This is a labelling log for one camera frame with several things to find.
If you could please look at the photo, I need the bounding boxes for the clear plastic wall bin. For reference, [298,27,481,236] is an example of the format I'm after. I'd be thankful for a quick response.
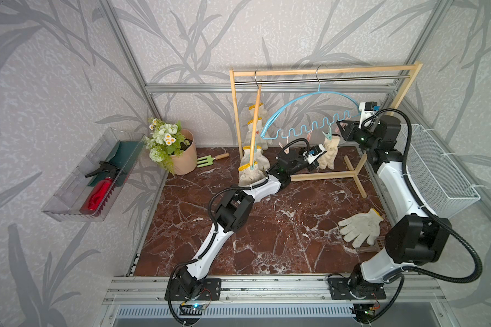
[42,128,145,222]

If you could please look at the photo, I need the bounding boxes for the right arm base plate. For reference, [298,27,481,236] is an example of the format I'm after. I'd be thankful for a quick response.
[326,274,387,301]

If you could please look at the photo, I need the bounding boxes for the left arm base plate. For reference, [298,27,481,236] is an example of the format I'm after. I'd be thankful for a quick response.
[164,278,222,301]

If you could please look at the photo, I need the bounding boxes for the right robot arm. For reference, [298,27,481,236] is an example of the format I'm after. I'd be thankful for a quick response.
[337,108,483,284]

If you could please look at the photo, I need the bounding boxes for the white wire basket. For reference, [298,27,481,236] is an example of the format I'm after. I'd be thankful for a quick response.
[406,124,481,219]

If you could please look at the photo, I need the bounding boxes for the potted white flower plant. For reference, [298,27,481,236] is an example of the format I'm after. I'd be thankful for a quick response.
[145,118,197,175]

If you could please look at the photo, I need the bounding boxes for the white glove red spot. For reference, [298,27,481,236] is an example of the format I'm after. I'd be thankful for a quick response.
[244,117,269,151]

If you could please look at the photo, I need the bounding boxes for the red spray bottle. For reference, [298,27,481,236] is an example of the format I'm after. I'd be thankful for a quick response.
[80,161,120,217]

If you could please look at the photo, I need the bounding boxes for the wooden clothes rack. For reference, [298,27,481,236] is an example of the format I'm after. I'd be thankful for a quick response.
[229,61,424,198]

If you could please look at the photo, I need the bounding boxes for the green garden fork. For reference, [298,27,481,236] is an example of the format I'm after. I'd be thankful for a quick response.
[196,153,229,168]

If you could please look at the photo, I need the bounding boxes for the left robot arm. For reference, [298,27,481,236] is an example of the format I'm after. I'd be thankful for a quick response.
[166,138,326,301]

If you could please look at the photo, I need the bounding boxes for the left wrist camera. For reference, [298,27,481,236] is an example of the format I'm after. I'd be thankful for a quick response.
[303,144,327,164]

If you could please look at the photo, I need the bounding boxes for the green trowel scoop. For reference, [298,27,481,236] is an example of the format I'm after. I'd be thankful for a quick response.
[86,141,143,187]

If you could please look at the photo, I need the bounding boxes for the blue clip hanger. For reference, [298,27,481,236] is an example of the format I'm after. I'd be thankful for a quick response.
[259,64,361,155]

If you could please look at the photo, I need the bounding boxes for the orange clip hanger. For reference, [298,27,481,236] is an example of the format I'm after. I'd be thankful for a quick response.
[249,70,261,168]

